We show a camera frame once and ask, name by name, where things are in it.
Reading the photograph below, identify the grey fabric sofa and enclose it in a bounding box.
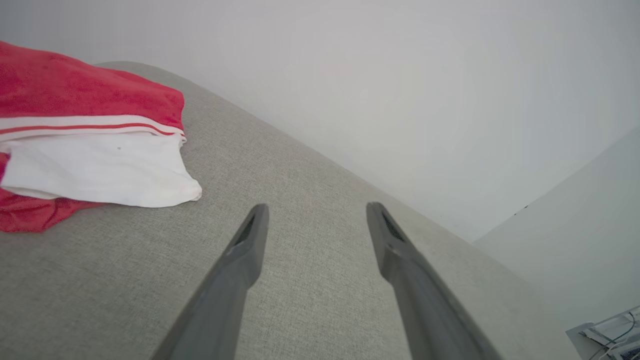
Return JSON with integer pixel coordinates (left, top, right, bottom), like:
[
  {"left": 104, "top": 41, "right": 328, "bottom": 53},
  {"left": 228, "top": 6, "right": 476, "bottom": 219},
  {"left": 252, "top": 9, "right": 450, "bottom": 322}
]
[{"left": 0, "top": 61, "right": 581, "bottom": 360}]

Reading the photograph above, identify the thin cable on equipment box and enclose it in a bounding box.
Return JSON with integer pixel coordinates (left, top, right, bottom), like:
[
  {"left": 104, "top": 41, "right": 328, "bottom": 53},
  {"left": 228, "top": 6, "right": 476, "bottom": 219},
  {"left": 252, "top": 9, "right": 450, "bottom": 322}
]
[{"left": 589, "top": 311, "right": 640, "bottom": 360}]

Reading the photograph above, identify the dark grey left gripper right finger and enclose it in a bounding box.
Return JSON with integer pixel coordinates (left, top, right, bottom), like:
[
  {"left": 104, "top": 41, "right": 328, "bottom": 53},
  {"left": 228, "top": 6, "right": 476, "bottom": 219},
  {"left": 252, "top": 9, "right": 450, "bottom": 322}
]
[{"left": 366, "top": 201, "right": 503, "bottom": 360}]

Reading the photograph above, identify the white equipment box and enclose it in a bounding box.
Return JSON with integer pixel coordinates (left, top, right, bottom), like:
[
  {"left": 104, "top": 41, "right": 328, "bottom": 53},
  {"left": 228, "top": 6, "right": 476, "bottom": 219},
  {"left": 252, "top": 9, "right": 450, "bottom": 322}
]
[{"left": 565, "top": 306, "right": 640, "bottom": 360}]

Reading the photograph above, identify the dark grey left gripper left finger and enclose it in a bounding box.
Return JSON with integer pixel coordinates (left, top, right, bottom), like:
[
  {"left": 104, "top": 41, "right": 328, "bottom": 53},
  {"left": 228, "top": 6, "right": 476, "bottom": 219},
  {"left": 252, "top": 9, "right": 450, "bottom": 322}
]
[{"left": 150, "top": 203, "right": 270, "bottom": 360}]

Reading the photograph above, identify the red and white hooded garment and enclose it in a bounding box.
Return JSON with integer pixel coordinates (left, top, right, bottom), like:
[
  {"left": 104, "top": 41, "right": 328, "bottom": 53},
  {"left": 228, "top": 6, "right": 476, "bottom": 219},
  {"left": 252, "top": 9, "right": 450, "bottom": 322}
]
[{"left": 0, "top": 41, "right": 203, "bottom": 234}]

